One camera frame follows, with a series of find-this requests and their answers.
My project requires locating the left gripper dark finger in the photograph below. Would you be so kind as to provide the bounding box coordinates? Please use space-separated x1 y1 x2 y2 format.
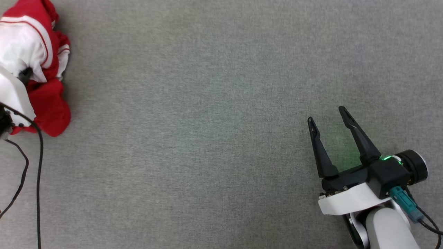
18 67 34 85

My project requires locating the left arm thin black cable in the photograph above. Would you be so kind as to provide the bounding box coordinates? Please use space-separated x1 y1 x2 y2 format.
0 139 29 219

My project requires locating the right arm cable teal connector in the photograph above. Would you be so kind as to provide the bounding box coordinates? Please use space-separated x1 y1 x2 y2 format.
389 186 443 249

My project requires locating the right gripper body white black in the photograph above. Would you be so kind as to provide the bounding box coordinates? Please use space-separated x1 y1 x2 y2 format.
318 149 429 216

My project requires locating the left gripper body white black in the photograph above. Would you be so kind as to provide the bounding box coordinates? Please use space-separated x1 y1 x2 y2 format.
0 67 36 138

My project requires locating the arm cable teal connector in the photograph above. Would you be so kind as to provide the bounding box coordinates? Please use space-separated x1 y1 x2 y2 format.
389 186 443 249
0 103 44 249

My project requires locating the red and white garment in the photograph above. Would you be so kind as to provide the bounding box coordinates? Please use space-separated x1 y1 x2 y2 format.
0 0 72 138

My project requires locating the left arm cable teal connector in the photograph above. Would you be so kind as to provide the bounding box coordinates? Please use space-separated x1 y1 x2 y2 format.
0 103 44 249

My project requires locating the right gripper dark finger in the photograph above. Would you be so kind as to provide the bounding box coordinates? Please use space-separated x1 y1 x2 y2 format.
307 117 340 179
338 105 382 166

